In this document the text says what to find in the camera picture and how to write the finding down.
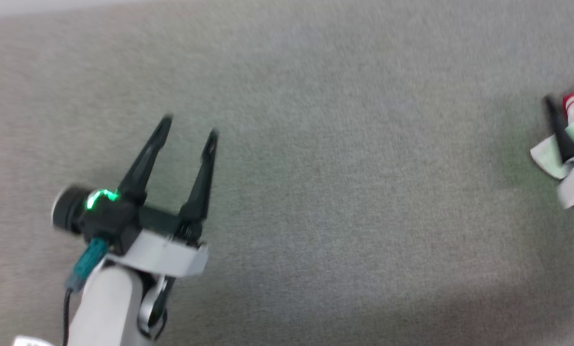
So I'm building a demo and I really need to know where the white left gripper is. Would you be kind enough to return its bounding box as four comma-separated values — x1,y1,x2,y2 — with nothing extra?
105,114,219,279

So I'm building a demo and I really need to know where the white paper tag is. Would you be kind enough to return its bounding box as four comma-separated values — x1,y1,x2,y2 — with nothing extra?
13,336,54,346

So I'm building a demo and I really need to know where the teal cable connector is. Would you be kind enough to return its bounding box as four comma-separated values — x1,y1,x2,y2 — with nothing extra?
66,238,110,292

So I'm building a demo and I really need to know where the thin black cable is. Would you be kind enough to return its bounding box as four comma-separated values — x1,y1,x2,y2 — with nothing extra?
62,288,74,346

